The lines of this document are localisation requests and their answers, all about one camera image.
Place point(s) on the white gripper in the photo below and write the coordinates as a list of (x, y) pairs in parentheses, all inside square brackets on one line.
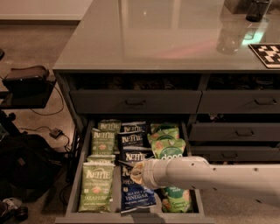
[(149, 173)]

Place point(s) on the blue kettle chip bag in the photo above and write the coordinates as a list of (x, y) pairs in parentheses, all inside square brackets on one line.
[(133, 126), (130, 139), (134, 196), (131, 157)]

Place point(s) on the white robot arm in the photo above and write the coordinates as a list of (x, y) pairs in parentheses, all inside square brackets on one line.
[(258, 182)]

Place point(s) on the open grey middle drawer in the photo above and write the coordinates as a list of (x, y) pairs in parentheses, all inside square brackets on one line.
[(152, 215)]

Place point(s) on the green dang chip bag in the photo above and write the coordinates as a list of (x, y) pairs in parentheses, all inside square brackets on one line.
[(172, 133), (155, 127), (168, 148), (176, 200)]

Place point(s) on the green kettle chip bag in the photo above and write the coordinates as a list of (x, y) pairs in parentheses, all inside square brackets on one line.
[(96, 185), (102, 158), (103, 141), (111, 124)]

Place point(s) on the front green Kettle chip bag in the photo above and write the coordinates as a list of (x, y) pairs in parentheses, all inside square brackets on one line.
[(96, 185)]

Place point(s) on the front green Dang chip bag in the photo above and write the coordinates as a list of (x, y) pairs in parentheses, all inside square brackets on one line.
[(176, 200)]

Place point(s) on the back green Dang chip bag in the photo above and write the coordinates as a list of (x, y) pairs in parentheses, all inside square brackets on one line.
[(155, 127)]

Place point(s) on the back green Kettle chip bag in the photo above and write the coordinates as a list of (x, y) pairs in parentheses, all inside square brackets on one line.
[(111, 124)]

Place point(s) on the grey bottom right drawer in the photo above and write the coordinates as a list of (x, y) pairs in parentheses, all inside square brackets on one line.
[(237, 153)]

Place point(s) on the grey middle right drawer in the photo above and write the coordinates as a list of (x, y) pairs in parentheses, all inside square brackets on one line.
[(230, 131)]

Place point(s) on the grey top left drawer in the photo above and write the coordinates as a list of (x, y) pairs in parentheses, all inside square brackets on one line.
[(89, 101)]

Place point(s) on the grey top right drawer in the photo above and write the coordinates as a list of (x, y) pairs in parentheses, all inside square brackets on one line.
[(239, 102)]

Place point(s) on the dark cup on counter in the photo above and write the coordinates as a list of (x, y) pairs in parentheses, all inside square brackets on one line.
[(257, 9)]

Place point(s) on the black power adapter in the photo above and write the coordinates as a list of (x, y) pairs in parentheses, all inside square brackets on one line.
[(55, 133)]

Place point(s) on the black backpack on floor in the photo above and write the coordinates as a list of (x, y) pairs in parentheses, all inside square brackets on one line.
[(29, 166)]

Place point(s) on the shoe at bottom left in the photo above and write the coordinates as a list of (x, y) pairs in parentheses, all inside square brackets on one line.
[(12, 207)]

